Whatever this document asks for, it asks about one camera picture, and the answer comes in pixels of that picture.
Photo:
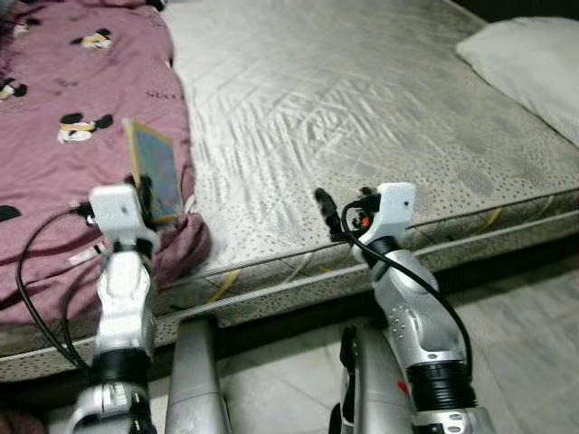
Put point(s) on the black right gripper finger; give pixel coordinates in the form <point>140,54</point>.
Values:
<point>326,210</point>

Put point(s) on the colourful picture book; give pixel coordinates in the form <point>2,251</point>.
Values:
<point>156,172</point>

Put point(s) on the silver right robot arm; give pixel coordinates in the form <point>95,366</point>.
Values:
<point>407,316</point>

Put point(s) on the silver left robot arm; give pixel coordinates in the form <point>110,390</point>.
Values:
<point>122,307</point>

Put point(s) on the white quilted mattress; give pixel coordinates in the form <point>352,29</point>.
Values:
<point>362,108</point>

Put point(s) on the pink cartoon print blanket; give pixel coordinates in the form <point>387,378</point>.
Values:
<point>72,90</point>

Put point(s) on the silver left robot leg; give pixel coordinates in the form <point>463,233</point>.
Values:
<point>194,380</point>

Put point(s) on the silver robot leg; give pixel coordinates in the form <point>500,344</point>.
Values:
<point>375,389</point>
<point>194,380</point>

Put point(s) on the silver right robot leg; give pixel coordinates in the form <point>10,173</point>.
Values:
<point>375,389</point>

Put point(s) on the white printed pillow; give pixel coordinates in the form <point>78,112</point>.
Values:
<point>534,63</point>

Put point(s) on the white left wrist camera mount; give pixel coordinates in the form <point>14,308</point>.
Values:
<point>116,212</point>

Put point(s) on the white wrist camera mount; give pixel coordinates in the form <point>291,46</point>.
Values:
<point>396,208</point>
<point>116,212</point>

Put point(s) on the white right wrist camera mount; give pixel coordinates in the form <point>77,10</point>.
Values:
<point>396,208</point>

